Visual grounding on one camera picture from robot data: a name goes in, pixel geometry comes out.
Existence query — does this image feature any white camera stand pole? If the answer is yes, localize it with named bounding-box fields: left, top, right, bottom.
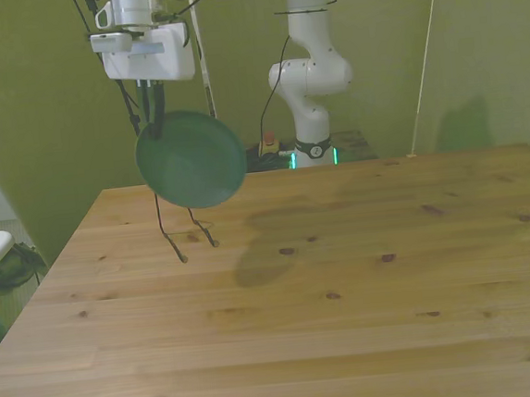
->
left=188, top=0, right=219, bottom=120

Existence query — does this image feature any black wire plate rack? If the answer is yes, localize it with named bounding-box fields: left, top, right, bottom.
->
left=153, top=187, right=222, bottom=267

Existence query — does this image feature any black tripod leg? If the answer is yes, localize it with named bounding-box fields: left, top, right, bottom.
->
left=68, top=0, right=143, bottom=142

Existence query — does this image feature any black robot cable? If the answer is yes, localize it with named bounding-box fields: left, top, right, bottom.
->
left=250, top=32, right=305, bottom=164

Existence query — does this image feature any dark robot base table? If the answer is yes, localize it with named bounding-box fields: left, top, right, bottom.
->
left=242, top=128, right=379, bottom=174

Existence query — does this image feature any green plastic plate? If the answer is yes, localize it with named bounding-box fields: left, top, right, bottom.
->
left=130, top=105, right=251, bottom=215

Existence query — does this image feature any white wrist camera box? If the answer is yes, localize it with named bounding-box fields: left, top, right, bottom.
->
left=89, top=30, right=135, bottom=56

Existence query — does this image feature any thin white cord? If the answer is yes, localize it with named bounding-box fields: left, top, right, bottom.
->
left=392, top=0, right=458, bottom=159

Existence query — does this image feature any green cloth bag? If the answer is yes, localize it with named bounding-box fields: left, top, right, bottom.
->
left=0, top=242, right=50, bottom=293

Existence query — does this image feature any yellow emergency stop button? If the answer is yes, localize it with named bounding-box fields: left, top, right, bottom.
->
left=257, top=131, right=281, bottom=157

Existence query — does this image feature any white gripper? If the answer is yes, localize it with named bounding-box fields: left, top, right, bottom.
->
left=100, top=20, right=202, bottom=144

